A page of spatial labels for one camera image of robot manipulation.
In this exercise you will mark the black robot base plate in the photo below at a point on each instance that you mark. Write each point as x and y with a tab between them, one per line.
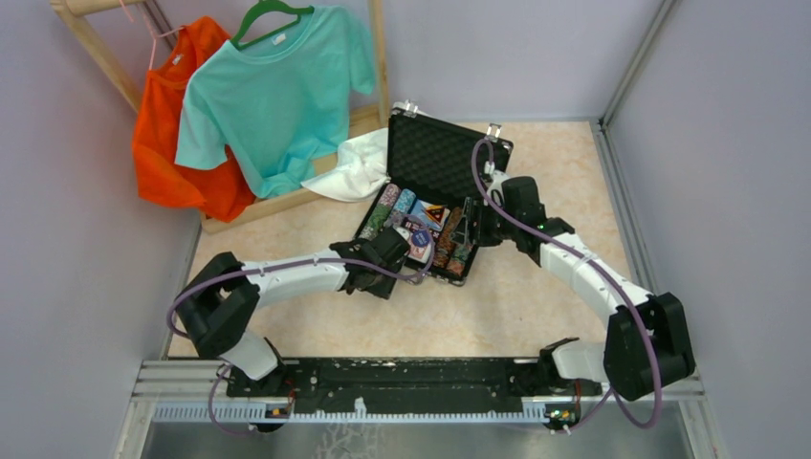
409	386

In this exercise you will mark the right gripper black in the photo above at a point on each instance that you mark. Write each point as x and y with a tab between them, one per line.
479	212

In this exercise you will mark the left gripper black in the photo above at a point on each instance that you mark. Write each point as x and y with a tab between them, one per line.
383	290

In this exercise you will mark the pink clothes hanger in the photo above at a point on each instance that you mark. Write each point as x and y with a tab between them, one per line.
152	29

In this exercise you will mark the black poker set case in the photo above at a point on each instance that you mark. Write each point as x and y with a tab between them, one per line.
432	158

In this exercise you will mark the aluminium frame rail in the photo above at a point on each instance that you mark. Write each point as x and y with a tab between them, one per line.
196	390

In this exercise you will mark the red white chip row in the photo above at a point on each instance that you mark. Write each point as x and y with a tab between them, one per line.
459	259

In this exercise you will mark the green clothes hanger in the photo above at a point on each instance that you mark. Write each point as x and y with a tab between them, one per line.
267	19

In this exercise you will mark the blue small blind button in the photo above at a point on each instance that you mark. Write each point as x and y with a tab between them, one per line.
421	238

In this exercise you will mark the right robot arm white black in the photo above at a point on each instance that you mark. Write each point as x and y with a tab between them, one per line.
647	344

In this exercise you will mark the red playing card deck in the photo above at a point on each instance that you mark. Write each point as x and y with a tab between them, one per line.
419	254

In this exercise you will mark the red black triangular card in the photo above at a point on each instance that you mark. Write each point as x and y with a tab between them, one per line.
435	217

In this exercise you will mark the green white chip row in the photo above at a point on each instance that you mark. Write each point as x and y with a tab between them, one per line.
380	212

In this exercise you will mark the wooden clothes rack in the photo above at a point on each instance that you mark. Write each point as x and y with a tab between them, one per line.
363	119

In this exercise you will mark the white cloth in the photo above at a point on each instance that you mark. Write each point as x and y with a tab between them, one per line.
360	172

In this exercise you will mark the teal t-shirt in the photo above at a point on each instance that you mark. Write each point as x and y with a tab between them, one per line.
279	104

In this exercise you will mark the blue grey chip row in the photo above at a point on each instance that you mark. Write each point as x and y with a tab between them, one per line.
401	208

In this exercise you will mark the brown chip row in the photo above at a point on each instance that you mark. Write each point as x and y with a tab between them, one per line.
445	244

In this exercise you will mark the blue playing card box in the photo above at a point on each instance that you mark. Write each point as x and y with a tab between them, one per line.
417	209

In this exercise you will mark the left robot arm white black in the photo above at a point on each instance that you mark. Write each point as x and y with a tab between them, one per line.
217	306

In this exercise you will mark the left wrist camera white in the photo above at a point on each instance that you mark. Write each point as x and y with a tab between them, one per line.
406	234

